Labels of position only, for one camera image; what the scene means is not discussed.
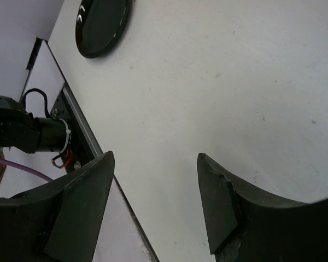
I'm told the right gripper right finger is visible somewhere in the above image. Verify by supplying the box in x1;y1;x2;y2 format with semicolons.
197;153;328;261

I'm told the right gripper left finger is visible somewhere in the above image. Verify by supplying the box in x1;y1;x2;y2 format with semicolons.
0;151;115;261

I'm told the black plate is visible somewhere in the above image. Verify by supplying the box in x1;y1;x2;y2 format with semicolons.
75;0;133;59

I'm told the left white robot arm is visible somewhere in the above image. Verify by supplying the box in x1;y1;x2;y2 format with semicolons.
0;88;72;154

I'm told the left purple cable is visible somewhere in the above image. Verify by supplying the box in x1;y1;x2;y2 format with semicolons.
0;155;54;182

